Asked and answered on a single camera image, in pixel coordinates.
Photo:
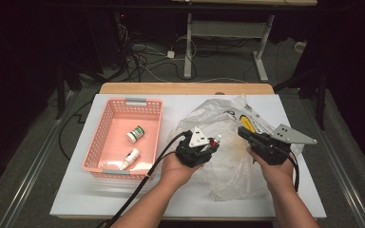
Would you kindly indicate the clear smiley plastic bag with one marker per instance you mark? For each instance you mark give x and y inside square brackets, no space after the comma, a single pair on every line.
[228,171]

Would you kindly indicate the black computer with red light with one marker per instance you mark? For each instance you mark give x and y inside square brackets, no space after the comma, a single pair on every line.
[122,38]

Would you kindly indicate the person's right hand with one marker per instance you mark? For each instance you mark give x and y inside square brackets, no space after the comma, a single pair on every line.
[278,175]

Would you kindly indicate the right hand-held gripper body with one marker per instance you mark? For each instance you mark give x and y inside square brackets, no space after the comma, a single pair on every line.
[272,148]

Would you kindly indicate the small tube with red cap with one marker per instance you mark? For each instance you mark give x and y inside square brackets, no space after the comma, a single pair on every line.
[214,142]

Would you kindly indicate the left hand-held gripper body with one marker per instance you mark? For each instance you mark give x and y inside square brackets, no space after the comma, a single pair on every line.
[188,155]

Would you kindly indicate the white jar with green band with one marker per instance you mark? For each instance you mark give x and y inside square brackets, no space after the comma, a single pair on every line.
[135,134]

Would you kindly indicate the black stand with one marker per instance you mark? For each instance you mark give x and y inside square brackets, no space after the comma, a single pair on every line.
[321,95]
[60,95]

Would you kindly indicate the pink perforated plastic basket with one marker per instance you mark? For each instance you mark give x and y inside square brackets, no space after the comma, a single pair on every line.
[117,152]

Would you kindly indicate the white dropper bottle blue label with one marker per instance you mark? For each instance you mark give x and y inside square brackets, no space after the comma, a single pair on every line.
[130,157]

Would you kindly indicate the white power adapter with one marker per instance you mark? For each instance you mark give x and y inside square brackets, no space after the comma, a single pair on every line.
[170,54]

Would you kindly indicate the person's left hand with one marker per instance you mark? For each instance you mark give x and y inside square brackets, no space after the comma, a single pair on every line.
[174,172]

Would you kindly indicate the metal floor rail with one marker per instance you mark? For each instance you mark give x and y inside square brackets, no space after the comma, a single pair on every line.
[347,182]
[28,183]

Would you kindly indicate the white desk frame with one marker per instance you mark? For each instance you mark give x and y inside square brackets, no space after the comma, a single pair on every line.
[228,29]

